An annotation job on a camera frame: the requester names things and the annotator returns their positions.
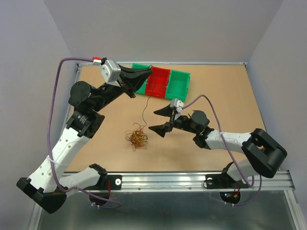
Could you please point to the green bin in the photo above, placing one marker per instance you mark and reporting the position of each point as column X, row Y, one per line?
column 142, row 83
column 178, row 85

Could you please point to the red bin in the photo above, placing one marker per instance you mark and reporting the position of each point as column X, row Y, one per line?
column 157, row 82

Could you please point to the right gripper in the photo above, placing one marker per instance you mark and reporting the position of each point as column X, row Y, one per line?
column 166, row 110

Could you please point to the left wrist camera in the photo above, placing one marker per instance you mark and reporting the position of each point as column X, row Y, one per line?
column 110, row 70

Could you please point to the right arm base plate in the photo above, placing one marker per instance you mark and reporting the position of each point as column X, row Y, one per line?
column 222, row 181

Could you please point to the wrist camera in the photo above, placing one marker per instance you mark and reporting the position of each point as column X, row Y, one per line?
column 110, row 70
column 177, row 105

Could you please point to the left green bin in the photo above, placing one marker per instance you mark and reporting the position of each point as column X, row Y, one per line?
column 142, row 83

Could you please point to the right green bin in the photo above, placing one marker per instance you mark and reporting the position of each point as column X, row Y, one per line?
column 178, row 85

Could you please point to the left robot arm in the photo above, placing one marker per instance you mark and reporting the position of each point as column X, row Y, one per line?
column 46, row 185

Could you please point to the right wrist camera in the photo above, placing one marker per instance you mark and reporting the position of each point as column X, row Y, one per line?
column 177, row 105

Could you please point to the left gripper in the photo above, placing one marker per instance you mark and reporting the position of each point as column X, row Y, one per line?
column 136, row 78

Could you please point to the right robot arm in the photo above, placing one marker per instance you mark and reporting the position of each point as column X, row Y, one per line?
column 264, row 155

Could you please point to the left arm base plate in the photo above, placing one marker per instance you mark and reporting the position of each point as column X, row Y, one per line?
column 115, row 182

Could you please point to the aluminium rail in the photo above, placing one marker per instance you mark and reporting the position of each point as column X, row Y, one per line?
column 193, row 182

